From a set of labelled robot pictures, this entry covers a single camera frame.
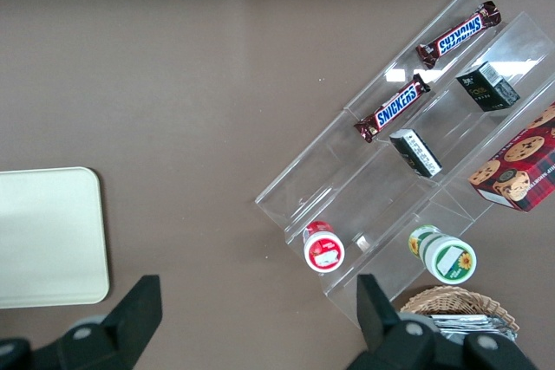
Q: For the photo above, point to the aluminium foil container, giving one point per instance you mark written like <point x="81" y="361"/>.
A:
<point x="468" y="324"/>

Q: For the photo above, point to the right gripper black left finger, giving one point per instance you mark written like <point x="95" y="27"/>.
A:
<point x="126" y="331"/>

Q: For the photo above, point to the green lid cup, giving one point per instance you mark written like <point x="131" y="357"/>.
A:
<point x="444" y="253"/>

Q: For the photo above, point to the light tan wicker basket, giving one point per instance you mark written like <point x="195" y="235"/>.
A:
<point x="446" y="298"/>

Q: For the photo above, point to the red lid cup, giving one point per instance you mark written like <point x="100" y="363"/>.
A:
<point x="323" y="248"/>

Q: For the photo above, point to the red plaid cookie box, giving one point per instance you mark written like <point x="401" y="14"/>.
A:
<point x="520" y="170"/>

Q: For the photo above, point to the Snickers chocolate bar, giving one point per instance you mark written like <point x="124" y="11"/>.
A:
<point x="459" y="34"/>
<point x="392" y="108"/>

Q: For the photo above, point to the clear acrylic stepped shelf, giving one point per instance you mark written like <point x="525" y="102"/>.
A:
<point x="390" y="196"/>

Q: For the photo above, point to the cream rectangular plastic tray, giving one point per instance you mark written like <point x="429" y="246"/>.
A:
<point x="47" y="235"/>

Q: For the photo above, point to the small black box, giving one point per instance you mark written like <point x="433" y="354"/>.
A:
<point x="487" y="88"/>
<point x="418" y="153"/>

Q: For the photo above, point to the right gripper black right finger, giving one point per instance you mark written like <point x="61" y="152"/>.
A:
<point x="390" y="339"/>

